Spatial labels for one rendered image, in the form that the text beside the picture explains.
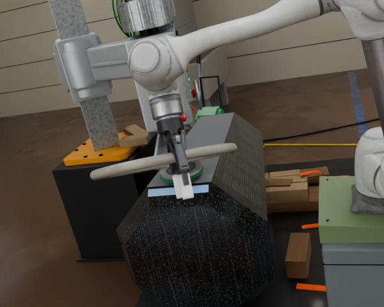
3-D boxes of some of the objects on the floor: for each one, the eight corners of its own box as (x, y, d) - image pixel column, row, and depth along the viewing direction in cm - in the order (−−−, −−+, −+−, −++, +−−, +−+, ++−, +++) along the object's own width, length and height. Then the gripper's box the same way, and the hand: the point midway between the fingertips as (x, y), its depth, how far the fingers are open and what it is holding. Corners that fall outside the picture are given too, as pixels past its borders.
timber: (308, 278, 251) (305, 261, 247) (286, 278, 256) (284, 261, 252) (311, 248, 277) (309, 232, 273) (292, 248, 282) (290, 232, 277)
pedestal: (76, 262, 322) (44, 172, 296) (112, 215, 381) (88, 137, 355) (158, 260, 302) (132, 164, 276) (183, 212, 361) (163, 129, 335)
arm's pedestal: (440, 337, 199) (441, 181, 171) (473, 444, 155) (480, 259, 127) (327, 331, 215) (310, 188, 187) (327, 426, 171) (305, 259, 143)
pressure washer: (210, 155, 467) (194, 77, 436) (240, 156, 448) (225, 74, 418) (195, 169, 439) (177, 86, 409) (226, 170, 421) (209, 84, 391)
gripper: (189, 109, 112) (207, 195, 111) (175, 122, 133) (189, 194, 132) (161, 114, 111) (179, 201, 110) (151, 126, 132) (166, 200, 131)
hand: (183, 189), depth 121 cm, fingers open, 9 cm apart
